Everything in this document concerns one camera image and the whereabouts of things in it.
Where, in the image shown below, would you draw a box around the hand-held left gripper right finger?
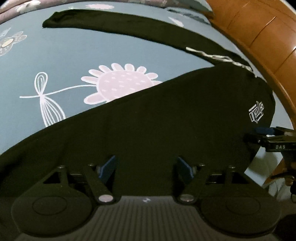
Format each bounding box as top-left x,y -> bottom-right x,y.
176,156 -> 252,205

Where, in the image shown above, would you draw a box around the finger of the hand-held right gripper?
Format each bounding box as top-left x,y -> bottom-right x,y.
254,126 -> 296,138
243,133 -> 269,149

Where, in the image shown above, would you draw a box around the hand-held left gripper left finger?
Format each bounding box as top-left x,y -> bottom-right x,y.
41,155 -> 116,205

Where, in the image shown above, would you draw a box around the black pants with white drawstring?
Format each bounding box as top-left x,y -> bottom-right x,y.
0,9 -> 277,209

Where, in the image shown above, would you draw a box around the wooden headboard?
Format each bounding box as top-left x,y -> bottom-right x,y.
205,0 -> 296,130

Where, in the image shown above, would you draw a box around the purple floral quilt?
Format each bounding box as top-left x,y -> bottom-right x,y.
0,0 -> 116,21

